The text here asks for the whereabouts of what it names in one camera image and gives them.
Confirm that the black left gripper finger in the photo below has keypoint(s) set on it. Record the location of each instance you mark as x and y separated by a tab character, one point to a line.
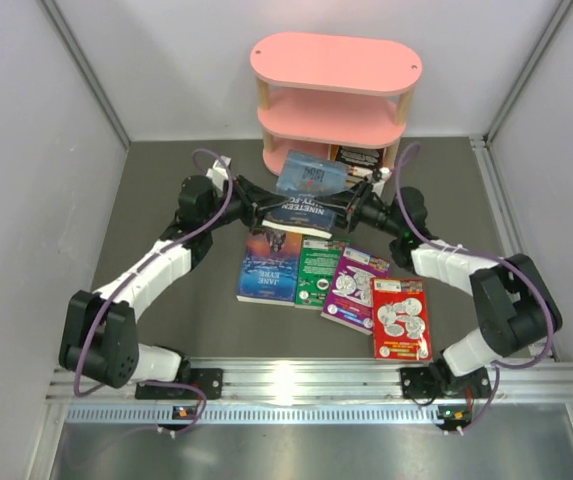
255	197
253	219

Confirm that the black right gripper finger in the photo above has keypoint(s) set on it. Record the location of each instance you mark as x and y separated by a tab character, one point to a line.
357	191
347	218

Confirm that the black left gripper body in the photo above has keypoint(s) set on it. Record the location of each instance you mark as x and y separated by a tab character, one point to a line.
251	204

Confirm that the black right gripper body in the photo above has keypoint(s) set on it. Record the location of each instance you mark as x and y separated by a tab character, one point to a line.
354	206

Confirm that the black Treehouse paperback book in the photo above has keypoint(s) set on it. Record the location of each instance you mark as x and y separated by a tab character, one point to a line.
358	162

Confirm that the blue bottom book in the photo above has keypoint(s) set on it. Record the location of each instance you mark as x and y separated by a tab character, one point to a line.
270	267

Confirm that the dark blue Nineteen Eighty-Four book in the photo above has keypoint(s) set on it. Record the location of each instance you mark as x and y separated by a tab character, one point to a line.
303	178

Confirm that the green paperback book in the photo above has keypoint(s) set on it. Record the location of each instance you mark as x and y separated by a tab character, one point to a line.
317	265

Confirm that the purple cartoon paperback book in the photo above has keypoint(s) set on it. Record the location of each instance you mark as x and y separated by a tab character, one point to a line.
349	301

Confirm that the red cartoon paperback book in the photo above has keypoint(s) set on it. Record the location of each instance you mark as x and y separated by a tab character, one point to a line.
401	330

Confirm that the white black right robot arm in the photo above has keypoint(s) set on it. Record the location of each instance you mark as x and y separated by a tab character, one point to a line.
513	305

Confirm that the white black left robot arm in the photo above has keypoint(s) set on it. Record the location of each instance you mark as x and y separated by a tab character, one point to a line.
100	339

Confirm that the pink three-tier shelf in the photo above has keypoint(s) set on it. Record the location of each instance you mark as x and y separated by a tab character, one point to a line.
319	90

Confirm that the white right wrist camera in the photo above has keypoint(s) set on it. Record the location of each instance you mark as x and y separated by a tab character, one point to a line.
379	178

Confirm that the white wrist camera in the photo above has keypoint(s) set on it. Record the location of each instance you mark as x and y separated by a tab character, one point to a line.
219	173
379	178

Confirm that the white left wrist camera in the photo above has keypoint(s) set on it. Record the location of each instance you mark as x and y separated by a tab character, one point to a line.
219	173

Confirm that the aluminium mounting rail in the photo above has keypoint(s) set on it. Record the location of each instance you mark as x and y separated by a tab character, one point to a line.
287	382

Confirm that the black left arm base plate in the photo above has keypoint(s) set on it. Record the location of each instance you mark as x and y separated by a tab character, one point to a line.
208	380

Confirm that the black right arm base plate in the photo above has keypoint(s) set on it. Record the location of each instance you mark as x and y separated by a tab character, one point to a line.
421	384

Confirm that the perforated metal cable tray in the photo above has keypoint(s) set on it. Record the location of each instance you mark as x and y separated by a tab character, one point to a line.
222	414

